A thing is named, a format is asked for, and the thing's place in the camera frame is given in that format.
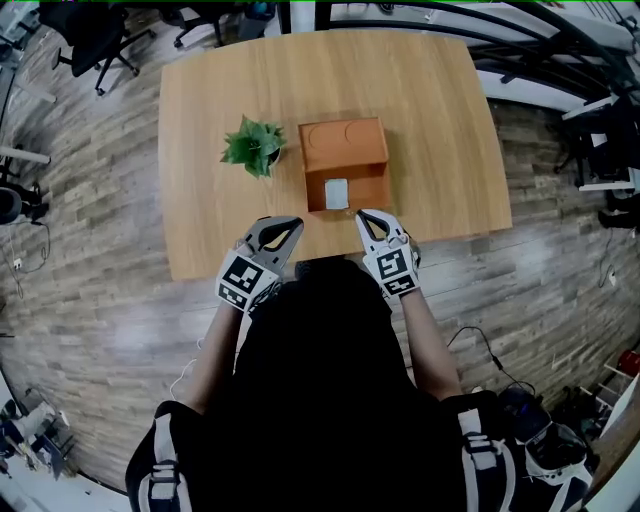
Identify black metal railing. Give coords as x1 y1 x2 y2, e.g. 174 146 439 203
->
278 0 640 104

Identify orange wooden organizer box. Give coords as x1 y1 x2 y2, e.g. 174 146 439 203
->
297 116 393 215

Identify green potted plant white pot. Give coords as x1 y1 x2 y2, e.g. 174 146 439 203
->
220 114 288 180

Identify black floor cable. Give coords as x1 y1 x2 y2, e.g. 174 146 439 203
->
446 326 537 397

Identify light wooden table white legs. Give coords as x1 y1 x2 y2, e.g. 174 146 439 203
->
158 28 514 282

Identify person's left forearm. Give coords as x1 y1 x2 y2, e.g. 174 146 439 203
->
181 298 252 417

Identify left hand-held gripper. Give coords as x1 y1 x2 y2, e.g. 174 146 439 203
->
215 215 305 316

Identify black and white bag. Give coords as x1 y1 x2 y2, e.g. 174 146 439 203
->
498 386 597 507

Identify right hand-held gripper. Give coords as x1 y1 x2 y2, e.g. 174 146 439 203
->
355 208 422 300

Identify person's right forearm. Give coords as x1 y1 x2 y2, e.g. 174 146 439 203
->
398 291 464 402

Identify person's black clothing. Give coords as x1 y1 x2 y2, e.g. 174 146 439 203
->
124 257 519 512

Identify white floor cable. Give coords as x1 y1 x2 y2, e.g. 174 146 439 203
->
168 337 207 402

